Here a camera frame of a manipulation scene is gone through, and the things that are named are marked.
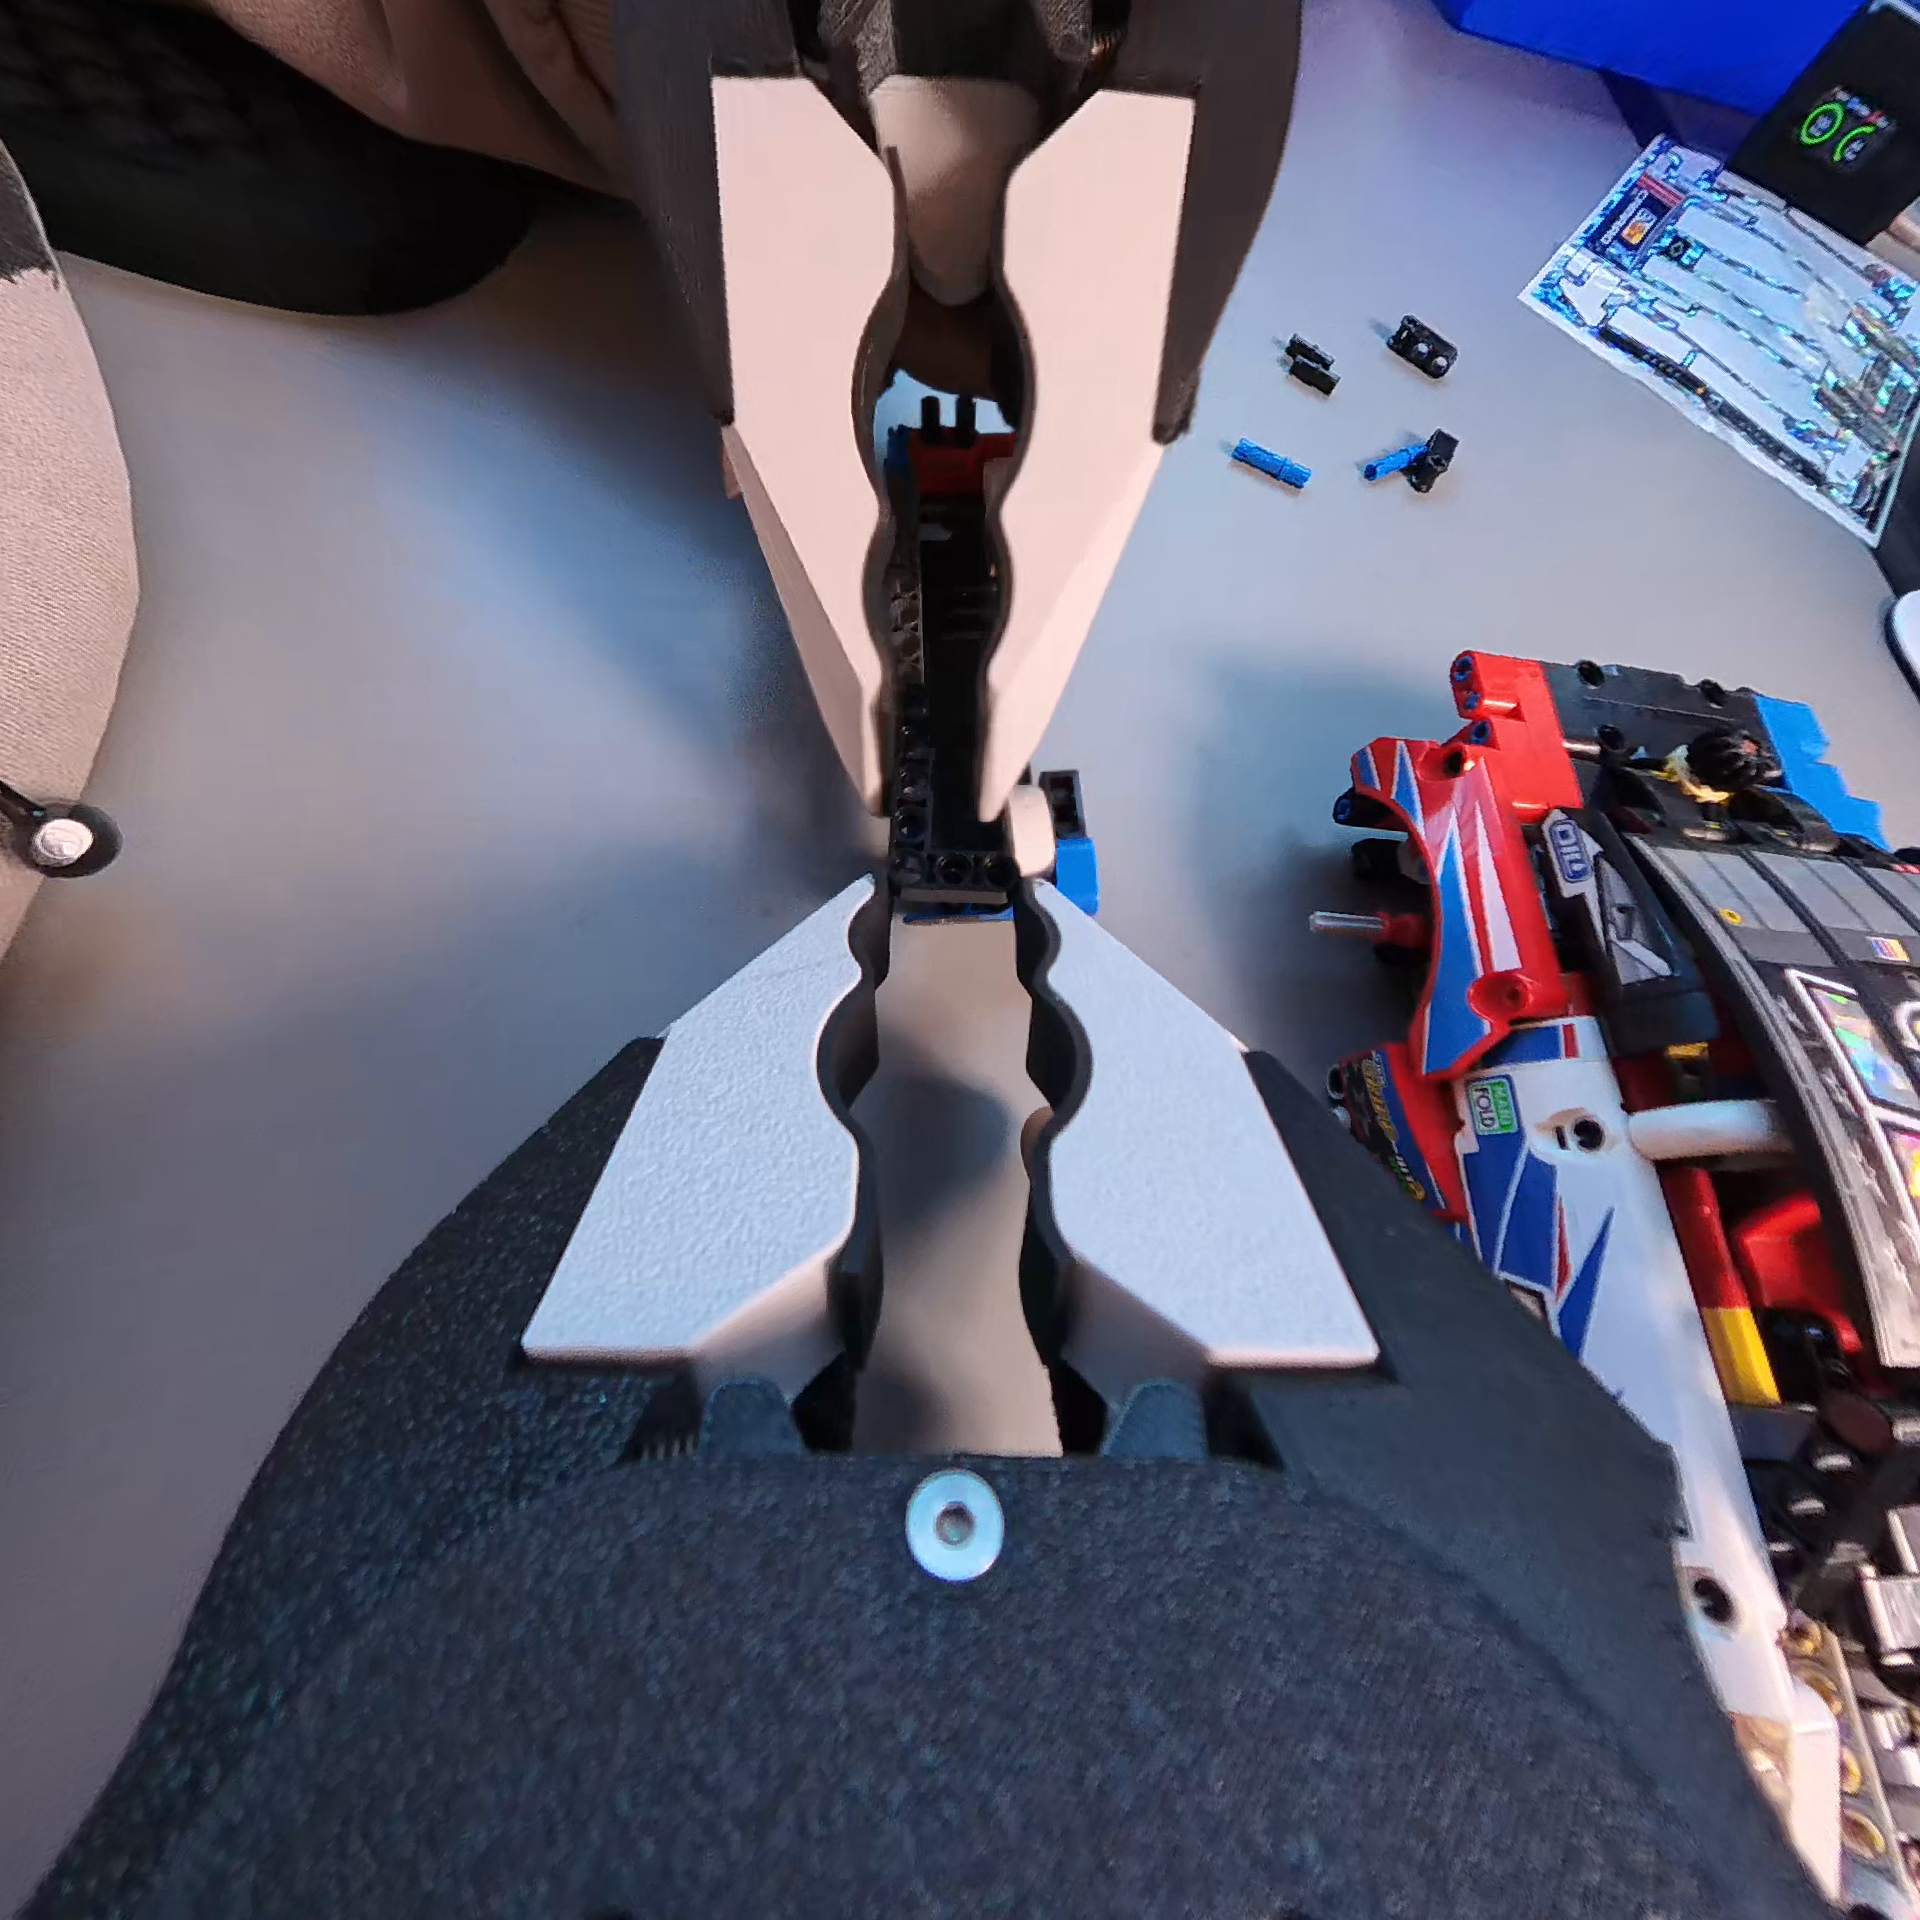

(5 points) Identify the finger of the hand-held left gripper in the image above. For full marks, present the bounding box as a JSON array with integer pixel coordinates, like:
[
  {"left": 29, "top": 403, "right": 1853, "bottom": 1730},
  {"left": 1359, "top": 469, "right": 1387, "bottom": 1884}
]
[
  {"left": 972, "top": 91, "right": 1201, "bottom": 828},
  {"left": 713, "top": 75, "right": 921, "bottom": 826}
]

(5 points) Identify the holographic sticker sheet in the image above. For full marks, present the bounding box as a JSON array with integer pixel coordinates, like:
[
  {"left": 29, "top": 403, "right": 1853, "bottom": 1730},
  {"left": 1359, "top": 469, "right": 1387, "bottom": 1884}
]
[{"left": 1519, "top": 136, "right": 1920, "bottom": 547}]

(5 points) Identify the black display device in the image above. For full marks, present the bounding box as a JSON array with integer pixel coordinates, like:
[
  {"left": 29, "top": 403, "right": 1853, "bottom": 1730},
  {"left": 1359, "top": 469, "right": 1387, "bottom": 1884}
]
[{"left": 1725, "top": 0, "right": 1920, "bottom": 250}]

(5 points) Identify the red blue lego race car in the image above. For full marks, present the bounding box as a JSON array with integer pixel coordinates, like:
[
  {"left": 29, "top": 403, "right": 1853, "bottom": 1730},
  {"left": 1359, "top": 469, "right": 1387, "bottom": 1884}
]
[{"left": 1324, "top": 645, "right": 1920, "bottom": 1920}]

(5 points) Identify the person's left forearm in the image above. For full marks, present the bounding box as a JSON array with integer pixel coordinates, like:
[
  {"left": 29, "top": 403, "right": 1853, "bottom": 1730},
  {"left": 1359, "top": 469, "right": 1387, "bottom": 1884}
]
[{"left": 191, "top": 0, "right": 640, "bottom": 203}]

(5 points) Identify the large blue plastic bin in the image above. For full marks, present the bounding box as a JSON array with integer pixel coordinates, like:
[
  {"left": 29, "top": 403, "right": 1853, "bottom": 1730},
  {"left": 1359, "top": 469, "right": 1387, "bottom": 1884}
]
[{"left": 1433, "top": 0, "right": 1920, "bottom": 112}]

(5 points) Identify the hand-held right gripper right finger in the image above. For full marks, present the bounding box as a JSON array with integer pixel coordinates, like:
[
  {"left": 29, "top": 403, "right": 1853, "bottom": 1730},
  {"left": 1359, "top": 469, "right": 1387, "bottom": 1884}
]
[{"left": 1020, "top": 885, "right": 1387, "bottom": 1420}]

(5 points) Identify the long black lego chassis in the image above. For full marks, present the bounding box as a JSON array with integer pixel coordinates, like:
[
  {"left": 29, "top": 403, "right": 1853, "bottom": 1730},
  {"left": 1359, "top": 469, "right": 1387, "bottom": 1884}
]
[{"left": 873, "top": 391, "right": 1103, "bottom": 920}]

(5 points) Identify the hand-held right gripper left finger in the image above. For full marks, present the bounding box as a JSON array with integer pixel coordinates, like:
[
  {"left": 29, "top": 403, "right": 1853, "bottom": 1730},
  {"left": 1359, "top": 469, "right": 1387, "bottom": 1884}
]
[{"left": 523, "top": 873, "right": 887, "bottom": 1410}]

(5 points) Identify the black earbud with cable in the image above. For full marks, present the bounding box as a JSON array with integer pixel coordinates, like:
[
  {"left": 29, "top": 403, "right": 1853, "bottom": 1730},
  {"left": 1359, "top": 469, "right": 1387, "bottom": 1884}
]
[{"left": 0, "top": 781, "right": 122, "bottom": 885}]

